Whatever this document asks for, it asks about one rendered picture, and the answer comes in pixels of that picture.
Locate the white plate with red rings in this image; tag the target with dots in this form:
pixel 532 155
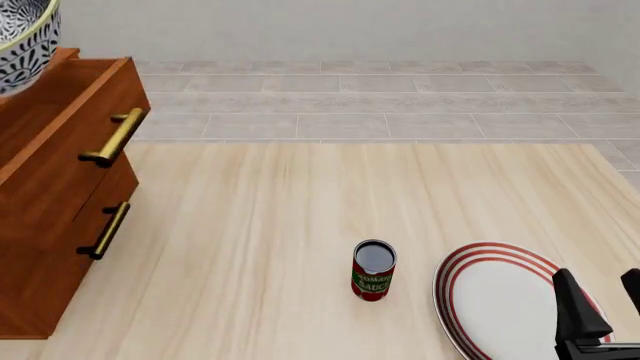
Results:
pixel 492 300

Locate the red tomato sauce tin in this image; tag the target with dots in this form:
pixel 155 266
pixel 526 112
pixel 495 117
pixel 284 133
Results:
pixel 373 277

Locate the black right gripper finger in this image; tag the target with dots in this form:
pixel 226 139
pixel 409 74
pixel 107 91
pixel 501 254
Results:
pixel 576 311
pixel 633 287

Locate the open wooden cabinet drawer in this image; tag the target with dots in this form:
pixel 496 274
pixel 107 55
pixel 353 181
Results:
pixel 55 123

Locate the black white patterned bowl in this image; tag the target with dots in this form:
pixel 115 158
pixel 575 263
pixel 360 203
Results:
pixel 26 48

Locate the closed wooden cabinet drawer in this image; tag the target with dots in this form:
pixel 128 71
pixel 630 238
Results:
pixel 107 202

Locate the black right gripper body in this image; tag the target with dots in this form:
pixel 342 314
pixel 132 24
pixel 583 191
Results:
pixel 597 350

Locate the red-brown wooden cabinet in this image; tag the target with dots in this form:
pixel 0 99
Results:
pixel 30 277

